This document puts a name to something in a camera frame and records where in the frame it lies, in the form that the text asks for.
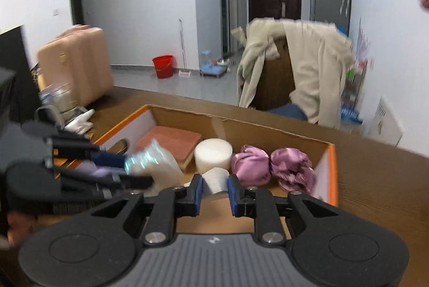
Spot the white flat panel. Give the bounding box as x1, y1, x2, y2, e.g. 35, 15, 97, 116
369, 96, 403, 147

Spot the orange-edged cardboard box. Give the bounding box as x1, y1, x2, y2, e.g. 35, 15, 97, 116
92, 104, 339, 241

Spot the wooden chair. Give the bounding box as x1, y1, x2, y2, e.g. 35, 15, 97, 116
251, 39, 297, 111

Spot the person's left hand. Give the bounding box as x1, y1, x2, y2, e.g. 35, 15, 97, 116
5, 211, 39, 245

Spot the blue cloth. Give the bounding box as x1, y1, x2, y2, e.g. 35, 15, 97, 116
268, 104, 307, 122

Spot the pink suitcase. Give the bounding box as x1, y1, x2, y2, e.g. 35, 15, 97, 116
36, 25, 114, 107

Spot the glass jar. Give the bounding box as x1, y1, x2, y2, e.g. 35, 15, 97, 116
38, 84, 84, 122

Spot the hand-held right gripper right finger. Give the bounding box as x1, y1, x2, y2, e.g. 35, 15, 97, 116
227, 174, 339, 245

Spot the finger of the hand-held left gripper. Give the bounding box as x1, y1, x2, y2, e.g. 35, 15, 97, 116
43, 136, 130, 169
57, 168, 155, 201

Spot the white soft foam piece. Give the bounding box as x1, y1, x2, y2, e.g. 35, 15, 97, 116
201, 167, 230, 195

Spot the pink satin pouch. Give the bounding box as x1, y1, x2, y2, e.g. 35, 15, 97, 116
270, 148, 317, 194
231, 144, 272, 187

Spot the white crumpled glove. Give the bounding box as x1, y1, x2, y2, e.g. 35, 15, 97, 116
64, 109, 96, 133

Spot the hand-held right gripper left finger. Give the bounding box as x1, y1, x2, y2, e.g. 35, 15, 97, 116
90, 173, 205, 245

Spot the interior door frame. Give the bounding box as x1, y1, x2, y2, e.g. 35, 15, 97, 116
219, 0, 238, 56

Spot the cluttered storage rack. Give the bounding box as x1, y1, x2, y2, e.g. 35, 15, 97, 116
340, 19, 376, 127

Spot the white mop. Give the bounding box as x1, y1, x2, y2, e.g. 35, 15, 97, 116
177, 18, 191, 77

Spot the white pad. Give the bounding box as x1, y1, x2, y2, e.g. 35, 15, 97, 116
124, 139, 185, 197

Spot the small floor stand with bowls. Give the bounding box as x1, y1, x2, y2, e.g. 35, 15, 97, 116
200, 51, 232, 78

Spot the orange white layered sponge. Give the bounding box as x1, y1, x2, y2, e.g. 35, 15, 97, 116
134, 125, 203, 172

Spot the red bucket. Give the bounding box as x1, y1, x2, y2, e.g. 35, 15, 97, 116
152, 55, 175, 79

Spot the beige coat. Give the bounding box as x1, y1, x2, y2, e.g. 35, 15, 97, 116
231, 17, 356, 130

